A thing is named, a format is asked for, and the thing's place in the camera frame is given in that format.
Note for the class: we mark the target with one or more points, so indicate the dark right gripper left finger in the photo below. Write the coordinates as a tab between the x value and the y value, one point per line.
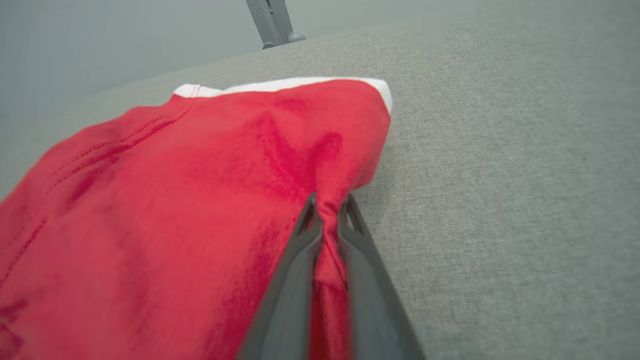
290	300

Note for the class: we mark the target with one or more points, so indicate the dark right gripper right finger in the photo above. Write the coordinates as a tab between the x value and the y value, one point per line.
372	300

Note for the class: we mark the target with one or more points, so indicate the red and white jersey garment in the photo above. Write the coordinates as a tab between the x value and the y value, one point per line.
175	200

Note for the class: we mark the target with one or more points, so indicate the grey fabric sofa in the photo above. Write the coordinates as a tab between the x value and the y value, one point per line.
500	200

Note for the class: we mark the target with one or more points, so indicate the grey metal frame leg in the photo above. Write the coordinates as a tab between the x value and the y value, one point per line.
272	22

